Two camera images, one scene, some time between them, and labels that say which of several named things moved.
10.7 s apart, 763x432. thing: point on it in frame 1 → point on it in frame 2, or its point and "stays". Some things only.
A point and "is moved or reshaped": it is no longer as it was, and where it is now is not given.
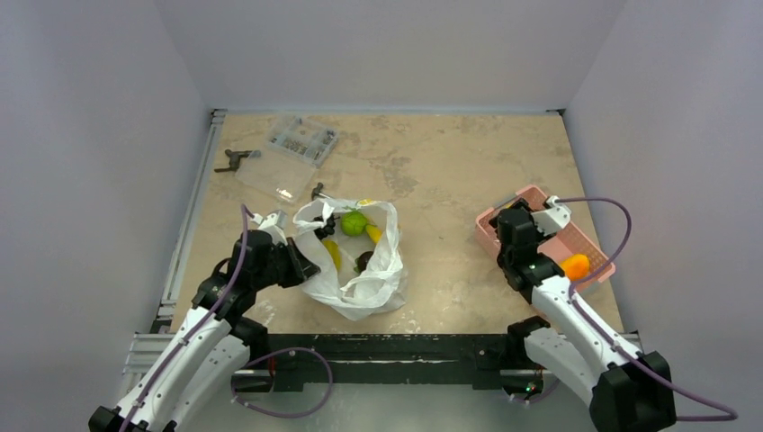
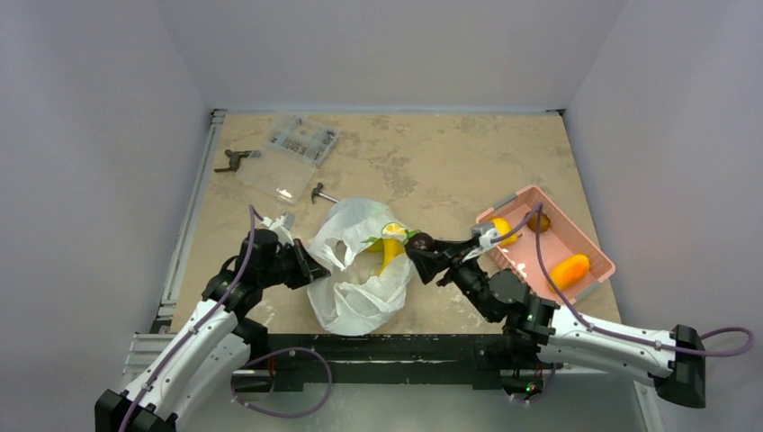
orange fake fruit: x=576 y=266 stays
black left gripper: x=300 y=268 stays
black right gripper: x=512 y=223 → x=450 y=255
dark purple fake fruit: x=362 y=261 → x=420 y=240
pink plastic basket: x=571 y=239 stays
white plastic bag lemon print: x=356 y=247 is moved or reshaped
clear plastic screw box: x=295 y=148 stays
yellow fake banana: x=334 y=251 → x=390 y=248
